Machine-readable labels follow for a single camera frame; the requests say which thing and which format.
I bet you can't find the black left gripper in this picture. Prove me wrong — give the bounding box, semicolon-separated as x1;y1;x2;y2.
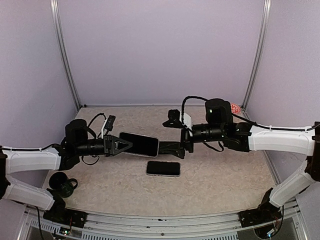
75;134;133;157

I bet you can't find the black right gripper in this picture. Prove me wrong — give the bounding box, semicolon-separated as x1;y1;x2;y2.
159;123;225;159

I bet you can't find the black phone with purple edge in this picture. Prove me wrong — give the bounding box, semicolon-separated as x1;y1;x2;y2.
119;132;160;158

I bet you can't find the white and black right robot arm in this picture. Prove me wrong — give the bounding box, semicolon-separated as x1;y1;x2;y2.
158;96;320;222

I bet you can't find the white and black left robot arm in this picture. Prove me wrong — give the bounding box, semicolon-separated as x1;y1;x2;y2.
0;119;133;223

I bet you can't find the red patterned small bowl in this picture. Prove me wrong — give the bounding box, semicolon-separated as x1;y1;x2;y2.
230;103;242;115

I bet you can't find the black mug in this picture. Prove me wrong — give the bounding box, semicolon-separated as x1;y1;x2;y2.
49;172;78;198

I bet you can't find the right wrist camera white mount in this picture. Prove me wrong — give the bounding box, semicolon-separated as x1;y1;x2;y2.
168;109;193;131

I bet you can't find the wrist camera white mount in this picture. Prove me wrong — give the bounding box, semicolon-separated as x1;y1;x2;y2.
98;115;116;139
168;109;193;131

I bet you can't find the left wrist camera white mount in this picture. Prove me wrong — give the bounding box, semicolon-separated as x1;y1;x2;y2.
98;115;116;139

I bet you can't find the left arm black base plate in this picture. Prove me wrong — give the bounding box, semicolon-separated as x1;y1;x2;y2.
43;208;88;229

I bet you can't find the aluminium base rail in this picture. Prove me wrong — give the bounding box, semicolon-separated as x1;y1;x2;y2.
17;197;308;240

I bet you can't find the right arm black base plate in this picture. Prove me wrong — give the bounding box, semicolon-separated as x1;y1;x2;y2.
238;208;282;228

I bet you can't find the left aluminium frame post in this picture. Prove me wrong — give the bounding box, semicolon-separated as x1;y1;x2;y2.
50;0;82;111

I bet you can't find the aluminium frame post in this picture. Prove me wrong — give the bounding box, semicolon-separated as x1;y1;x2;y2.
241;0;272;111
50;0;82;111

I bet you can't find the right aluminium frame post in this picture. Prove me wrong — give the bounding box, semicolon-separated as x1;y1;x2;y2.
241;0;272;111

